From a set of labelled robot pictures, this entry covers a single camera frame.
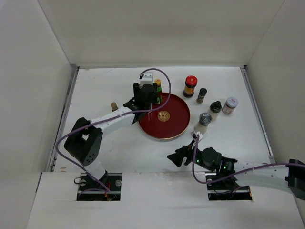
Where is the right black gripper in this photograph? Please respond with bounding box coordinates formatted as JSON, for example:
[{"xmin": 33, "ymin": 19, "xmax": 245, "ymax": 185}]
[{"xmin": 167, "ymin": 140, "xmax": 214, "ymax": 172}]

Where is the green red sauce bottle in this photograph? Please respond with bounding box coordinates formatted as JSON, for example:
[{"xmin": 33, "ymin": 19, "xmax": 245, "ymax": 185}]
[{"xmin": 154, "ymin": 79, "xmax": 162, "ymax": 104}]

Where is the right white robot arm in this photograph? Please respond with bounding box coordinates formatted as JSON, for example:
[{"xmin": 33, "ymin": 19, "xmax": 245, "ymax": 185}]
[{"xmin": 167, "ymin": 141, "xmax": 305, "ymax": 200}]

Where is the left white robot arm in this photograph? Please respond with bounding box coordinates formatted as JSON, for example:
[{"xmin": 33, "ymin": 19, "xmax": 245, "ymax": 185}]
[{"xmin": 64, "ymin": 83, "xmax": 158, "ymax": 190}]

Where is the small yellow-label brown bottle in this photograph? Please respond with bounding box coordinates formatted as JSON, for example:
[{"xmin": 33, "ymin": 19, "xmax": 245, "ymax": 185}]
[{"xmin": 111, "ymin": 102, "xmax": 119, "ymax": 112}]

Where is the red round tray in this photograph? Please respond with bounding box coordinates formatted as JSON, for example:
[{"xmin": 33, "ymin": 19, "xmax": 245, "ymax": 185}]
[{"xmin": 139, "ymin": 93, "xmax": 191, "ymax": 139}]

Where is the grey-cap white shaker bottle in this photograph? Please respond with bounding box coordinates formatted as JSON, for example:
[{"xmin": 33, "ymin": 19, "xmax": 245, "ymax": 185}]
[{"xmin": 194, "ymin": 113, "xmax": 212, "ymax": 134}]

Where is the black-cap white shaker bottle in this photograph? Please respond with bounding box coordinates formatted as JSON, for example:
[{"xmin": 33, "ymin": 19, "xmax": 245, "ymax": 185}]
[{"xmin": 207, "ymin": 101, "xmax": 222, "ymax": 121}]

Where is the red-lid dark sauce jar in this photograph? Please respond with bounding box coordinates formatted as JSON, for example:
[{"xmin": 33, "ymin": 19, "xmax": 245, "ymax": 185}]
[{"xmin": 183, "ymin": 75, "xmax": 198, "ymax": 98}]

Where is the small black-lid pepper bottle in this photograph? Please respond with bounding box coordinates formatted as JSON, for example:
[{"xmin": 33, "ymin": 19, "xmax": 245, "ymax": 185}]
[{"xmin": 196, "ymin": 88, "xmax": 207, "ymax": 104}]

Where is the white-lid red-label jar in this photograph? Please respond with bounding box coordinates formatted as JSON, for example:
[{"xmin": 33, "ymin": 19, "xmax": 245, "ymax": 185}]
[{"xmin": 222, "ymin": 97, "xmax": 239, "ymax": 115}]

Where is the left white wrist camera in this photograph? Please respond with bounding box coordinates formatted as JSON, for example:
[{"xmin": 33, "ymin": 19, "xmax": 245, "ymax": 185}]
[{"xmin": 139, "ymin": 72, "xmax": 154, "ymax": 88}]

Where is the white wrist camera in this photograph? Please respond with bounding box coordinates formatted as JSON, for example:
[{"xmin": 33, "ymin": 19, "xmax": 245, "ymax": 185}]
[
  {"xmin": 191, "ymin": 130, "xmax": 203, "ymax": 143},
  {"xmin": 139, "ymin": 72, "xmax": 154, "ymax": 88}
]

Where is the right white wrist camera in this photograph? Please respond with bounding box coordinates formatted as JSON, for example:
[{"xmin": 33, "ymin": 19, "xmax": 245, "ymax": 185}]
[{"xmin": 191, "ymin": 130, "xmax": 203, "ymax": 143}]

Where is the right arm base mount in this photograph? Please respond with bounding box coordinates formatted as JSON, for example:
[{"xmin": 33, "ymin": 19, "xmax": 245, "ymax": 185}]
[{"xmin": 207, "ymin": 177, "xmax": 252, "ymax": 201}]

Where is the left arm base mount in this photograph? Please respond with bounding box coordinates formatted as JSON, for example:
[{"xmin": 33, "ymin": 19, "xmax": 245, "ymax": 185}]
[{"xmin": 74, "ymin": 173, "xmax": 122, "ymax": 201}]

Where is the right aluminium table rail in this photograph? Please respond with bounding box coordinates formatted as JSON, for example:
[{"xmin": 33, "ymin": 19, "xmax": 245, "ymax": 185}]
[{"xmin": 240, "ymin": 65, "xmax": 276, "ymax": 163}]

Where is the aluminium table rail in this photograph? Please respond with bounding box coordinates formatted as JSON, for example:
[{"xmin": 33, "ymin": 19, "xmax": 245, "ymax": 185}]
[
  {"xmin": 240, "ymin": 65, "xmax": 276, "ymax": 163},
  {"xmin": 45, "ymin": 64, "xmax": 79, "ymax": 172}
]

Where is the left aluminium table rail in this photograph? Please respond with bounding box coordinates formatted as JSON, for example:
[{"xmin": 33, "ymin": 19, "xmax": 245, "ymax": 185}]
[{"xmin": 45, "ymin": 64, "xmax": 79, "ymax": 172}]

